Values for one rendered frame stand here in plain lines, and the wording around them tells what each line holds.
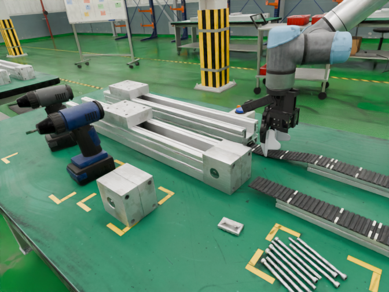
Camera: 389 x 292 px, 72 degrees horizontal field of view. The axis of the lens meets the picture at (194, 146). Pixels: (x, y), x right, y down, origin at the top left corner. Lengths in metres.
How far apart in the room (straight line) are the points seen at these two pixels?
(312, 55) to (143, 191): 0.52
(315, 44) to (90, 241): 0.69
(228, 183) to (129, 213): 0.25
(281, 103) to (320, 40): 0.18
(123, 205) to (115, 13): 5.89
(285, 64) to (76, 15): 6.44
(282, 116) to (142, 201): 0.43
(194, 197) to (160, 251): 0.18
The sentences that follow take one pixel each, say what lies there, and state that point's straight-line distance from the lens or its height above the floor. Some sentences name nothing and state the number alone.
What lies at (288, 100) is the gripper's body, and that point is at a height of 0.97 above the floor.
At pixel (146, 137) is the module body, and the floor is 0.86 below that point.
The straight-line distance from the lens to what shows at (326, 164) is 0.80.
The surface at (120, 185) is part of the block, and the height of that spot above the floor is 0.87.
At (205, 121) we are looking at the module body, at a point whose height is 0.86.
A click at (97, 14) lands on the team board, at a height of 1.11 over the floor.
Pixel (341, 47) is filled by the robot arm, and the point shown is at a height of 1.11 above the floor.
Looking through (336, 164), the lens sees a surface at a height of 0.81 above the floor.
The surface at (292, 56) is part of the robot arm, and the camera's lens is 0.73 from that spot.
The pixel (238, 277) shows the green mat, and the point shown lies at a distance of 0.55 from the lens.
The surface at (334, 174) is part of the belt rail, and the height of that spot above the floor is 0.79.
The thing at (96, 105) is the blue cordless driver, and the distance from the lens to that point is 0.80.
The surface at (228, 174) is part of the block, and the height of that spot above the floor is 0.84.
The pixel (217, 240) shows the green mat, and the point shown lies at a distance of 0.60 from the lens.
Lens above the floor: 1.23
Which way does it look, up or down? 29 degrees down
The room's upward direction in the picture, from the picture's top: 4 degrees counter-clockwise
